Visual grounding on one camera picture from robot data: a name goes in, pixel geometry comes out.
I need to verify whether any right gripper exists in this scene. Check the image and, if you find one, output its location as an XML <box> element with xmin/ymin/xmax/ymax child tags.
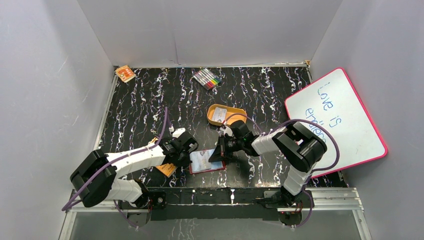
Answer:
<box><xmin>208</xmin><ymin>134</ymin><xmax>244</xmax><ymax>163</ymax></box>

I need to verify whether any red card holder wallet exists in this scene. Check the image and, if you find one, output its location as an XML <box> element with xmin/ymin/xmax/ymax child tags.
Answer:
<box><xmin>189</xmin><ymin>149</ymin><xmax>226</xmax><ymax>175</ymax></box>

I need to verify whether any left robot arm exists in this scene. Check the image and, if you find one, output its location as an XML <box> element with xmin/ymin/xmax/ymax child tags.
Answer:
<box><xmin>70</xmin><ymin>131</ymin><xmax>199</xmax><ymax>208</ymax></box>

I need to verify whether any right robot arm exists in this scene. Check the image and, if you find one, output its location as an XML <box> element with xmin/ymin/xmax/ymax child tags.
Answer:
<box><xmin>208</xmin><ymin>120</ymin><xmax>328</xmax><ymax>207</ymax></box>

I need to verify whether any white card in tray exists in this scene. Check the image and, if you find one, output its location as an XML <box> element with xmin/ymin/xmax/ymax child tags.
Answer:
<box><xmin>211</xmin><ymin>107</ymin><xmax>228</xmax><ymax>123</ymax></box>

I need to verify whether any small orange card box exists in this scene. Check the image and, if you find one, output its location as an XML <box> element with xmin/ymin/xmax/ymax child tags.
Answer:
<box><xmin>115</xmin><ymin>65</ymin><xmax>136</xmax><ymax>83</ymax></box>

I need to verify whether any orange book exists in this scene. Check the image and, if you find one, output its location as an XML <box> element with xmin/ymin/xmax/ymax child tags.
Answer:
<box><xmin>149</xmin><ymin>137</ymin><xmax>179</xmax><ymax>178</ymax></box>

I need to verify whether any orange oval tray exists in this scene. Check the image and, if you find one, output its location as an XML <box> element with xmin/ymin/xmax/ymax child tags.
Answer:
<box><xmin>206</xmin><ymin>104</ymin><xmax>247</xmax><ymax>126</ymax></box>

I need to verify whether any pack of coloured markers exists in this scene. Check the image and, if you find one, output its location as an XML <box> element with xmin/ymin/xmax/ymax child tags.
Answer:
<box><xmin>192</xmin><ymin>68</ymin><xmax>222</xmax><ymax>90</ymax></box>

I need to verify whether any pink framed whiteboard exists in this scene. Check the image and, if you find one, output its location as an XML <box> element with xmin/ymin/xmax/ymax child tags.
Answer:
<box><xmin>284</xmin><ymin>68</ymin><xmax>388</xmax><ymax>178</ymax></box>

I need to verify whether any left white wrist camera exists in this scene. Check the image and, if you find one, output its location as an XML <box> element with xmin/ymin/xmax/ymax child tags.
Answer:
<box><xmin>169</xmin><ymin>126</ymin><xmax>186</xmax><ymax>138</ymax></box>

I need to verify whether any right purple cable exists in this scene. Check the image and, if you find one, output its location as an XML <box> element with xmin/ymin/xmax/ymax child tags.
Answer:
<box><xmin>221</xmin><ymin>113</ymin><xmax>341</xmax><ymax>228</ymax></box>

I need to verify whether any purple cable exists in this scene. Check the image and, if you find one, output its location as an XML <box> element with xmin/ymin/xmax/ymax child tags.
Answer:
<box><xmin>61</xmin><ymin>106</ymin><xmax>173</xmax><ymax>212</ymax></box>
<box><xmin>221</xmin><ymin>113</ymin><xmax>341</xmax><ymax>228</ymax></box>

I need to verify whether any black metal base rail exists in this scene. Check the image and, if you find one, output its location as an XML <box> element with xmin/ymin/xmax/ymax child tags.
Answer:
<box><xmin>66</xmin><ymin>186</ymin><xmax>365</xmax><ymax>229</ymax></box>

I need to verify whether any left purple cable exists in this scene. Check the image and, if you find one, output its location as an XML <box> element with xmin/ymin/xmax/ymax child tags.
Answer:
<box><xmin>61</xmin><ymin>106</ymin><xmax>173</xmax><ymax>212</ymax></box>

